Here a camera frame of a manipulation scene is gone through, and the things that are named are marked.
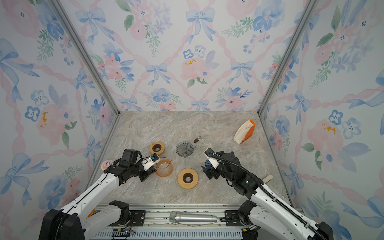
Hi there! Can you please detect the small wooden dripper ring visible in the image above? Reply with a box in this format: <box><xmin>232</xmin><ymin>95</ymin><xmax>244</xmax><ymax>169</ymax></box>
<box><xmin>149</xmin><ymin>141</ymin><xmax>166</xmax><ymax>156</ymax></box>

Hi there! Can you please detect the orange glass carafe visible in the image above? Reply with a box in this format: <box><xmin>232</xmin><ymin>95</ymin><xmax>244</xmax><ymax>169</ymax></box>
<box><xmin>156</xmin><ymin>158</ymin><xmax>173</xmax><ymax>178</ymax></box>

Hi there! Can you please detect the grey glass dripper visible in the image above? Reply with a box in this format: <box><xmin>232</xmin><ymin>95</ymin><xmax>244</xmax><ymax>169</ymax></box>
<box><xmin>175</xmin><ymin>142</ymin><xmax>194</xmax><ymax>158</ymax></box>

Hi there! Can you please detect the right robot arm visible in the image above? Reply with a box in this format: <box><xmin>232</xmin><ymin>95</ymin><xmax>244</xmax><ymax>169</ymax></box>
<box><xmin>202</xmin><ymin>148</ymin><xmax>334</xmax><ymax>240</ymax></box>

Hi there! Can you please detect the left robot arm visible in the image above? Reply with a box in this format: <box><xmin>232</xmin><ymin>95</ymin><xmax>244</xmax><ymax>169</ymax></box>
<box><xmin>39</xmin><ymin>164</ymin><xmax>157</xmax><ymax>240</ymax></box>

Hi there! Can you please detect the blue glass dripper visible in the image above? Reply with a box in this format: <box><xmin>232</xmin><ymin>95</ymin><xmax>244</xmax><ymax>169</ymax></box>
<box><xmin>205</xmin><ymin>160</ymin><xmax>211</xmax><ymax>168</ymax></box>

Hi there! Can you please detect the coffee filter pack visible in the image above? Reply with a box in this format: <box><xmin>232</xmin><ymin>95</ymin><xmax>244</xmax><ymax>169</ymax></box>
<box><xmin>234</xmin><ymin>120</ymin><xmax>256</xmax><ymax>145</ymax></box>

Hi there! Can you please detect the pink cylindrical container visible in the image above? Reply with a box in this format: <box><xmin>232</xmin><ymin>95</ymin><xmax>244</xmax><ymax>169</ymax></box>
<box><xmin>101</xmin><ymin>161</ymin><xmax>113</xmax><ymax>171</ymax></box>

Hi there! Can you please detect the silver microphone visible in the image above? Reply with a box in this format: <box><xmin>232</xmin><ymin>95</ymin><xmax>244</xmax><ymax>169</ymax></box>
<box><xmin>169</xmin><ymin>212</ymin><xmax>218</xmax><ymax>224</ymax></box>

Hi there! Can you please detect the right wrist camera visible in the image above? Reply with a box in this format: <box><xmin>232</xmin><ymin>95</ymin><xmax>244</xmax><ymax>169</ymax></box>
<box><xmin>204</xmin><ymin>148</ymin><xmax>219</xmax><ymax>169</ymax></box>

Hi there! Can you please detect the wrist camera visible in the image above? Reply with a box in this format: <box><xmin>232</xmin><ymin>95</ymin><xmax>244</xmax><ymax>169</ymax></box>
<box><xmin>204</xmin><ymin>148</ymin><xmax>219</xmax><ymax>169</ymax></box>
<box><xmin>119</xmin><ymin>148</ymin><xmax>161</xmax><ymax>172</ymax></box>

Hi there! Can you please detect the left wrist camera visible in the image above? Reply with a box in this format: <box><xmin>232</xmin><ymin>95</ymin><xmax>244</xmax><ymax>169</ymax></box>
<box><xmin>119</xmin><ymin>148</ymin><xmax>161</xmax><ymax>172</ymax></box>

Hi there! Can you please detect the large wooden dripper ring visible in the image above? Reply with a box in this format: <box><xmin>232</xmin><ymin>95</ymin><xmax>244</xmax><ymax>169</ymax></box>
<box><xmin>177</xmin><ymin>167</ymin><xmax>199</xmax><ymax>190</ymax></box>

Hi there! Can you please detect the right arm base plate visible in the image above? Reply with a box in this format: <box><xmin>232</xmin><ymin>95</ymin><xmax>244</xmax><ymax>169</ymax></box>
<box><xmin>222</xmin><ymin>210</ymin><xmax>251</xmax><ymax>227</ymax></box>

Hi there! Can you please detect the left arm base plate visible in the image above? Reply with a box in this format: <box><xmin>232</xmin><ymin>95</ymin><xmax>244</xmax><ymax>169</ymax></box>
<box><xmin>109</xmin><ymin>210</ymin><xmax>146</xmax><ymax>228</ymax></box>

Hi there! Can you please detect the aluminium front rail frame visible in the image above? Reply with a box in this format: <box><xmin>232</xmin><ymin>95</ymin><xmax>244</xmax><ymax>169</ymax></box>
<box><xmin>90</xmin><ymin>218</ymin><xmax>265</xmax><ymax>240</ymax></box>

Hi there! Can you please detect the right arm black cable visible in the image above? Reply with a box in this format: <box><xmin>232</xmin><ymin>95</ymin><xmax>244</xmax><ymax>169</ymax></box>
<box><xmin>209</xmin><ymin>154</ymin><xmax>325</xmax><ymax>240</ymax></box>

